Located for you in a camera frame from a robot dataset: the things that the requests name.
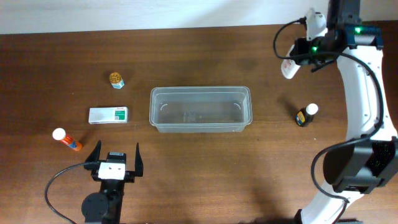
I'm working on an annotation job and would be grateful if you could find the white plastic bottle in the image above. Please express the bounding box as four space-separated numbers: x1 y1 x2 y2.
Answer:
281 59 301 80

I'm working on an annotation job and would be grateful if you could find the dark bottle white cap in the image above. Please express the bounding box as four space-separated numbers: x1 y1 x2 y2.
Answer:
295 103 318 127

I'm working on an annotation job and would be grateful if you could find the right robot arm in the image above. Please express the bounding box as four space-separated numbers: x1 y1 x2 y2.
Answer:
291 1 397 223

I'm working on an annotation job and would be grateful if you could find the white green medicine box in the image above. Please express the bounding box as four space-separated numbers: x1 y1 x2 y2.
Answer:
88 106 128 124

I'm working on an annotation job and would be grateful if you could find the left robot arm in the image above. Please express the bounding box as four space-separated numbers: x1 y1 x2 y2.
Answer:
81 141 144 224

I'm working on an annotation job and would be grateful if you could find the clear plastic container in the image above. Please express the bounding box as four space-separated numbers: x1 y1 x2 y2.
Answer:
149 86 253 133

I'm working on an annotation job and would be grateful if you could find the small jar gold lid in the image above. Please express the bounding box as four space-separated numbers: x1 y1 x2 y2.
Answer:
109 72 124 89

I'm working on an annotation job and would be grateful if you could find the orange tube white cap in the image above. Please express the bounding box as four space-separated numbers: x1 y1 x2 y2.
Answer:
52 128 82 151

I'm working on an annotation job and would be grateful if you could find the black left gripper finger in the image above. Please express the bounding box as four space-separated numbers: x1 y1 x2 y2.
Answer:
85 140 101 162
134 143 144 177

